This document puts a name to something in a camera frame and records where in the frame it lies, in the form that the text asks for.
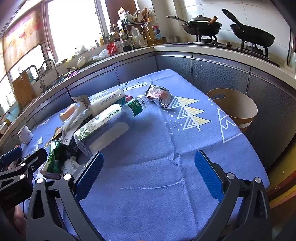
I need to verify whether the white round vegetable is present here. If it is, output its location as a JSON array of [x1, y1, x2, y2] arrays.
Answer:
[[76, 56, 87, 69]]

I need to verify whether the patterned window blind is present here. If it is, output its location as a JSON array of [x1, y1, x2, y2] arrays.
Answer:
[[2, 9, 47, 72]]

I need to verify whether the black frying pan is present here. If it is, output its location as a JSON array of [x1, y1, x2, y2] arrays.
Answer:
[[222, 9, 275, 46]]

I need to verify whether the peach plastic tube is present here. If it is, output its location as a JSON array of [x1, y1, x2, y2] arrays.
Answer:
[[59, 103, 77, 122]]

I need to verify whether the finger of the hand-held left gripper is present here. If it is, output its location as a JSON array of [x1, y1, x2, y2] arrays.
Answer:
[[0, 147, 48, 186], [0, 146, 23, 168]]

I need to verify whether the yellow cooking oil bottle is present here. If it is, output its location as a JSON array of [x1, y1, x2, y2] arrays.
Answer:
[[144, 17, 162, 46]]

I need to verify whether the blue printed tablecloth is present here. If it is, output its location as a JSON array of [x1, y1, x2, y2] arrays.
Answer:
[[5, 69, 271, 241]]

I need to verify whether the red seasoning packet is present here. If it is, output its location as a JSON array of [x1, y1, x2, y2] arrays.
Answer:
[[106, 42, 118, 55]]

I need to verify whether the clear plastic wrapper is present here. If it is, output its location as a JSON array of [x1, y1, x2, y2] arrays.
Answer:
[[70, 95, 92, 109]]

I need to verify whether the white tissue pack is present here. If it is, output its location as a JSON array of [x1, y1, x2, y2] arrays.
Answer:
[[89, 89, 126, 116]]

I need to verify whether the wooden cutting board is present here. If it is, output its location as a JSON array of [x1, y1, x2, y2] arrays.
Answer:
[[12, 71, 36, 109]]

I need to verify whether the black gas stove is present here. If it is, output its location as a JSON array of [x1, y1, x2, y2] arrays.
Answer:
[[172, 35, 281, 67]]

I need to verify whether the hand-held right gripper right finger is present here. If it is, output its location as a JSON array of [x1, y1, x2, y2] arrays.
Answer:
[[194, 150, 273, 241]]

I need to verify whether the green packet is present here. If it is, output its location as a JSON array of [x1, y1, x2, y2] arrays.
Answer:
[[44, 140, 67, 179]]

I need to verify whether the white mug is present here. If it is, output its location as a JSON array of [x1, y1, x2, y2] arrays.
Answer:
[[17, 125, 34, 144]]

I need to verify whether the torn red foil packet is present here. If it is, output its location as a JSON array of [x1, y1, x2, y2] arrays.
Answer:
[[145, 85, 171, 109]]

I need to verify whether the black kitchen rack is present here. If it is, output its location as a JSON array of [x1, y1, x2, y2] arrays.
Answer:
[[120, 20, 151, 47]]

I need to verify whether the clear bottle white floral label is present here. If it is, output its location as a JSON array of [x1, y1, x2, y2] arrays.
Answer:
[[73, 103, 126, 147]]

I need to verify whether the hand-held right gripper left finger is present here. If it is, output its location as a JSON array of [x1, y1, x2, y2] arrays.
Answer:
[[26, 151, 104, 241]]

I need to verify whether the steel pot lid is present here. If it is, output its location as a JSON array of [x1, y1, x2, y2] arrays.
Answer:
[[287, 30, 296, 69]]

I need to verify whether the grey kitchen cabinet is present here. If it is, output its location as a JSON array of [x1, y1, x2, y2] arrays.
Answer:
[[0, 52, 296, 167]]

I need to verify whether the white wrapper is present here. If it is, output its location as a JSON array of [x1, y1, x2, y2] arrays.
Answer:
[[61, 156, 80, 176]]

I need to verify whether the steel kitchen faucet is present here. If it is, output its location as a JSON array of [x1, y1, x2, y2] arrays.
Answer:
[[42, 59, 59, 79], [25, 65, 45, 90]]

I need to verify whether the white plastic jug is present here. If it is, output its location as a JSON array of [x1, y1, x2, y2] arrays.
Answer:
[[129, 26, 146, 48]]

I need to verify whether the tan plastic waste bin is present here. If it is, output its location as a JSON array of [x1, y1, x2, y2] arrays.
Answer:
[[206, 88, 258, 133]]

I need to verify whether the black wok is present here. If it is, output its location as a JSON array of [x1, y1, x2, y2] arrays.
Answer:
[[166, 15, 222, 37]]

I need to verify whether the row of condiment bottles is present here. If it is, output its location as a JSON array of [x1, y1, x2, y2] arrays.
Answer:
[[95, 24, 121, 47]]

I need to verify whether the clear plastic bag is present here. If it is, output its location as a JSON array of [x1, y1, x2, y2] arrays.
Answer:
[[91, 49, 110, 62]]

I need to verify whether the pile of food bags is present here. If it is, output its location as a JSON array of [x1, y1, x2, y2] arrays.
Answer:
[[118, 7, 148, 24]]

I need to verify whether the clear bottle green label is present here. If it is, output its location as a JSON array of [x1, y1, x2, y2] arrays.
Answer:
[[79, 94, 151, 158]]

